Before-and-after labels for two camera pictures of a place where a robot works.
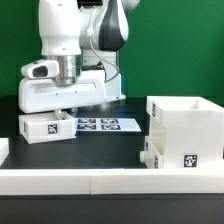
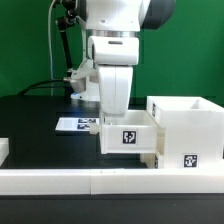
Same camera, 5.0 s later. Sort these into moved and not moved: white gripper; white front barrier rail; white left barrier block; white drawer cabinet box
Moved: white gripper
Not moved: white left barrier block; white front barrier rail; white drawer cabinet box
